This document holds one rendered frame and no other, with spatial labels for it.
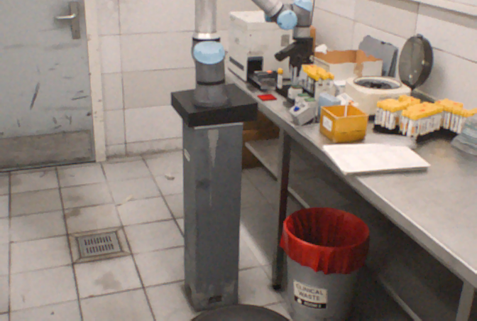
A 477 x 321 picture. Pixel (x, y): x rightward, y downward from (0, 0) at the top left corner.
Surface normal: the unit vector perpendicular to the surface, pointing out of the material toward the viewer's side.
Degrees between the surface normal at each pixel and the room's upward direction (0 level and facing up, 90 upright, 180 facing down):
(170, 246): 0
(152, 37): 90
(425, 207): 0
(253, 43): 90
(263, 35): 90
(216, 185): 90
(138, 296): 0
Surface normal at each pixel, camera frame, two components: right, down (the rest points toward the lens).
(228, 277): 0.33, 0.37
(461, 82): -0.94, 0.11
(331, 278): 0.10, 0.44
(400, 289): 0.02, -0.92
